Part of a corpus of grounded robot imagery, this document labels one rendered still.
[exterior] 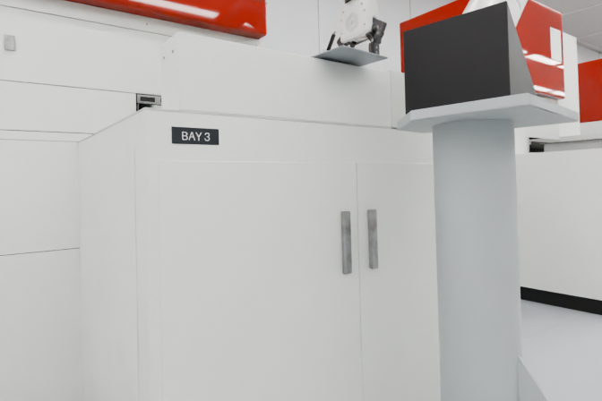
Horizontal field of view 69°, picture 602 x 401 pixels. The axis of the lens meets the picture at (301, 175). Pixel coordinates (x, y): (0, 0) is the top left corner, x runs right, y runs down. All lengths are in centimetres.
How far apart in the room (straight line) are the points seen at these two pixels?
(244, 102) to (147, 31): 71
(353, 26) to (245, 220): 58
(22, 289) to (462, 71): 120
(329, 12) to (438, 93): 314
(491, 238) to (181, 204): 58
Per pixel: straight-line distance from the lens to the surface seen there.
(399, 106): 115
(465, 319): 95
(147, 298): 80
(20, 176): 137
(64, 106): 140
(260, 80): 89
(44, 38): 144
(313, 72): 98
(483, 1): 110
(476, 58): 93
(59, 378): 147
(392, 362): 118
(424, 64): 98
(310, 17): 388
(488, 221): 91
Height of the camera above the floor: 68
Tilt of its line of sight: 1 degrees up
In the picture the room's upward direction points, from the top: 1 degrees counter-clockwise
